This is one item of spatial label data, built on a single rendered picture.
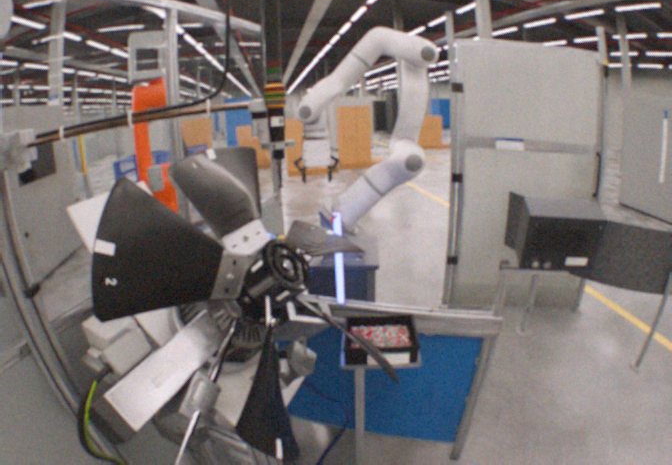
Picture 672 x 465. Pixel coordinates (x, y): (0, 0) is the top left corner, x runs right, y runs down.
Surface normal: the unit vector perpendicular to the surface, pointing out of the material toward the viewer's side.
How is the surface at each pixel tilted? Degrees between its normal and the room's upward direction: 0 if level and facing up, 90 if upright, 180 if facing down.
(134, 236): 77
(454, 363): 90
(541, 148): 90
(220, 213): 50
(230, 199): 44
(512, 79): 91
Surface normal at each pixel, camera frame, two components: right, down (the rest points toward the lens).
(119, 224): 0.73, -0.12
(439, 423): -0.32, 0.29
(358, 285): -0.08, 0.29
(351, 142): 0.20, 0.28
